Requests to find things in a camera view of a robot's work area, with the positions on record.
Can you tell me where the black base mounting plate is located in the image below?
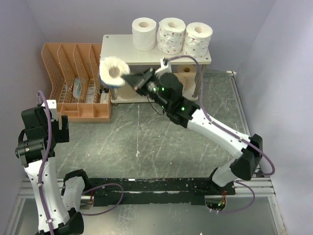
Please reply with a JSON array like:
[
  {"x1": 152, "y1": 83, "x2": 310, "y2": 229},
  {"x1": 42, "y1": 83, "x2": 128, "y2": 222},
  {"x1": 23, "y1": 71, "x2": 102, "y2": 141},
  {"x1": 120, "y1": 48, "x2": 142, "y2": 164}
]
[{"x1": 89, "y1": 177, "x2": 235, "y2": 207}]

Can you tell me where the plain white paper roll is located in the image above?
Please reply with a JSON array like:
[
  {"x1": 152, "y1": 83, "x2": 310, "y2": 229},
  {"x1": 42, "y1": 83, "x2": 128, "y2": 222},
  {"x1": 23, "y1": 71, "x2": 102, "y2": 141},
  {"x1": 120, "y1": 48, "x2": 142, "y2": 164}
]
[{"x1": 132, "y1": 17, "x2": 157, "y2": 51}]

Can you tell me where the white floral roll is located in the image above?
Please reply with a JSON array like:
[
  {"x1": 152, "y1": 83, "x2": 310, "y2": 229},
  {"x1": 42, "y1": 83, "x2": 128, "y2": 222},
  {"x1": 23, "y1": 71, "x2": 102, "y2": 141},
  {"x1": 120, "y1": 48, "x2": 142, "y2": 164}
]
[
  {"x1": 156, "y1": 18, "x2": 186, "y2": 55},
  {"x1": 182, "y1": 22, "x2": 213, "y2": 58}
]

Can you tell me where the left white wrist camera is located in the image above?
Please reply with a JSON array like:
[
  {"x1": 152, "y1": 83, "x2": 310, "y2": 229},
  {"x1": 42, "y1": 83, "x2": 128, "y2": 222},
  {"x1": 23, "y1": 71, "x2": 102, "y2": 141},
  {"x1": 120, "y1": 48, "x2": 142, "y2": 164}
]
[{"x1": 46, "y1": 99, "x2": 58, "y2": 122}]

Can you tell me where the orange plastic file organizer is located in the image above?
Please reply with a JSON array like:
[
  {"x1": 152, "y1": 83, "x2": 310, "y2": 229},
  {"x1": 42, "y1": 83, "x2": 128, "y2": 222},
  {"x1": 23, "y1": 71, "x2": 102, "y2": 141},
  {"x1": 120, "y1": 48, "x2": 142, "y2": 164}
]
[{"x1": 41, "y1": 43, "x2": 112, "y2": 122}]

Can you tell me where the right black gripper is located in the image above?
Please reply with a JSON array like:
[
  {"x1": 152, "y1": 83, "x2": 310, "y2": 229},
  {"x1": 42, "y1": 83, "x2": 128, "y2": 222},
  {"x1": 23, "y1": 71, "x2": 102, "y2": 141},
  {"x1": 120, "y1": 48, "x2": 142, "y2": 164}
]
[{"x1": 123, "y1": 66, "x2": 170, "y2": 110}]

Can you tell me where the black pen in organizer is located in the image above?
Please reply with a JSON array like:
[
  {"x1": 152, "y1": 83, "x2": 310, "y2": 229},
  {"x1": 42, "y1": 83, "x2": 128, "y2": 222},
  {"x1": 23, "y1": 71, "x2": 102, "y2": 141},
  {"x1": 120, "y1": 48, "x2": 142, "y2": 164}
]
[{"x1": 99, "y1": 88, "x2": 109, "y2": 94}]

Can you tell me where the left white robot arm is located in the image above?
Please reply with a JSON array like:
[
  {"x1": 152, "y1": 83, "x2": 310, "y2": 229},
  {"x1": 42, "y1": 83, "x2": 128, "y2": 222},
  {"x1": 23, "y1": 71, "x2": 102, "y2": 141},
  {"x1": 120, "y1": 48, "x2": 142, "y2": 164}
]
[{"x1": 15, "y1": 107, "x2": 91, "y2": 235}]

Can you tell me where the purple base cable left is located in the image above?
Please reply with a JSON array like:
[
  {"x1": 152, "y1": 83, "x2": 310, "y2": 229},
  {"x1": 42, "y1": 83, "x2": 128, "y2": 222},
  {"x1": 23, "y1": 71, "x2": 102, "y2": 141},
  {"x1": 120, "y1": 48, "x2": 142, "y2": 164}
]
[{"x1": 79, "y1": 183, "x2": 126, "y2": 216}]

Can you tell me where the tissue pack in organizer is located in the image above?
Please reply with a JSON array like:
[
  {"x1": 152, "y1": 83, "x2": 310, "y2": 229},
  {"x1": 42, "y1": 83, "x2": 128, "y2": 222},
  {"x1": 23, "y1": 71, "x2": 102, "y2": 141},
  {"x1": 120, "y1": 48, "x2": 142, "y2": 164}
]
[{"x1": 72, "y1": 77, "x2": 87, "y2": 99}]

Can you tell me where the brown roll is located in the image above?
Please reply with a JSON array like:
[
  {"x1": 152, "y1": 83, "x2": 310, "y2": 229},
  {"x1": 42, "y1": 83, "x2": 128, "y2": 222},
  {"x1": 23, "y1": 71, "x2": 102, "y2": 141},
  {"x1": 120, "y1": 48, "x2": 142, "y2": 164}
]
[
  {"x1": 176, "y1": 65, "x2": 197, "y2": 91},
  {"x1": 117, "y1": 84, "x2": 137, "y2": 100}
]

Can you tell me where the white two-tier metal shelf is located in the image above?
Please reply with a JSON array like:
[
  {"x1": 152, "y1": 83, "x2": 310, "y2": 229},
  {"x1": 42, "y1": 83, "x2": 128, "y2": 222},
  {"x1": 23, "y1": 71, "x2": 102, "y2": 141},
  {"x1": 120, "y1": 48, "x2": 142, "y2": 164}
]
[{"x1": 100, "y1": 34, "x2": 212, "y2": 103}]

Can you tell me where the aluminium frame rail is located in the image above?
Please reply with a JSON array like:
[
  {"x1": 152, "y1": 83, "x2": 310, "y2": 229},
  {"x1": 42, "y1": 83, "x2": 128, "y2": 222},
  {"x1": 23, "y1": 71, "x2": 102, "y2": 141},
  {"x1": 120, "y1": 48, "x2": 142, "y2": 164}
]
[{"x1": 229, "y1": 73, "x2": 286, "y2": 235}]

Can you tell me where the blue paper roll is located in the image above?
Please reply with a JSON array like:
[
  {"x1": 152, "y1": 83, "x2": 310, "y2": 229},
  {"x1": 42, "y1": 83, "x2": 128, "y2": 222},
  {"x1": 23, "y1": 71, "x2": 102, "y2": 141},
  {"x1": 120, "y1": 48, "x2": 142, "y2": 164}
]
[{"x1": 99, "y1": 56, "x2": 130, "y2": 88}]

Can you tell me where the white wall plug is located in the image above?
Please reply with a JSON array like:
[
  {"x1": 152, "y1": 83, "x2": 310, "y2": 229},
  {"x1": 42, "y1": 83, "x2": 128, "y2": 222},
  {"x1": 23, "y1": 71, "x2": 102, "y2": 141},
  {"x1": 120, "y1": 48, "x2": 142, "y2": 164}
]
[{"x1": 226, "y1": 70, "x2": 237, "y2": 76}]

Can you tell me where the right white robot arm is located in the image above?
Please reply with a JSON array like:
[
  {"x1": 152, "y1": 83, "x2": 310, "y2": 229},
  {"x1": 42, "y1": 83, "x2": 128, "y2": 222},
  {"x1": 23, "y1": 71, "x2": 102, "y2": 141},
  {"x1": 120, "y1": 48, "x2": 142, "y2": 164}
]
[{"x1": 122, "y1": 69, "x2": 263, "y2": 195}]

